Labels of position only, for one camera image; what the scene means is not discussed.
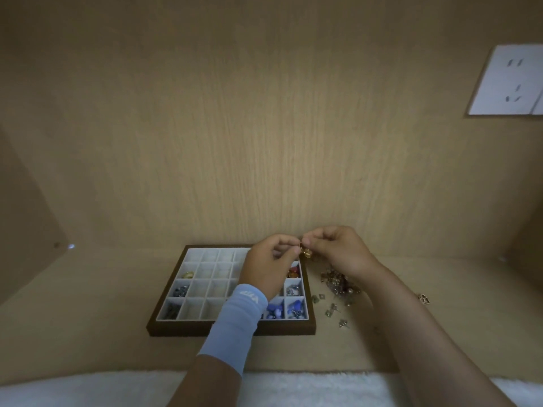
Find pile of mixed jewelry pieces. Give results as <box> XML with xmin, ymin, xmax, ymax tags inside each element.
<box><xmin>319</xmin><ymin>267</ymin><xmax>362</xmax><ymax>308</ymax></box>

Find light blue arm sleeve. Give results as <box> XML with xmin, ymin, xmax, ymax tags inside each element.
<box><xmin>197</xmin><ymin>284</ymin><xmax>269</xmax><ymax>377</ymax></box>

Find person's left forearm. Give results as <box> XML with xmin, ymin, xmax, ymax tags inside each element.
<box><xmin>167</xmin><ymin>285</ymin><xmax>272</xmax><ymax>407</ymax></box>

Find white wall socket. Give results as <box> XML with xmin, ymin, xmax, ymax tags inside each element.
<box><xmin>467</xmin><ymin>44</ymin><xmax>543</xmax><ymax>116</ymax></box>

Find person's right hand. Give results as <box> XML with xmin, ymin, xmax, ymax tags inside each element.
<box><xmin>301</xmin><ymin>226</ymin><xmax>383</xmax><ymax>285</ymax></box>

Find white fluffy cloth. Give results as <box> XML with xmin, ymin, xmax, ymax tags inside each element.
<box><xmin>0</xmin><ymin>370</ymin><xmax>543</xmax><ymax>407</ymax></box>

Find brown jewelry tray white compartments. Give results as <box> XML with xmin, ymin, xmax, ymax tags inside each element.
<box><xmin>146</xmin><ymin>244</ymin><xmax>317</xmax><ymax>338</ymax></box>

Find person's right forearm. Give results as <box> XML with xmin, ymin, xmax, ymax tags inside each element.
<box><xmin>347</xmin><ymin>263</ymin><xmax>517</xmax><ymax>407</ymax></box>

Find person's left hand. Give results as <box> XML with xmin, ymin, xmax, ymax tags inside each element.
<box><xmin>237</xmin><ymin>234</ymin><xmax>302</xmax><ymax>302</ymax></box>

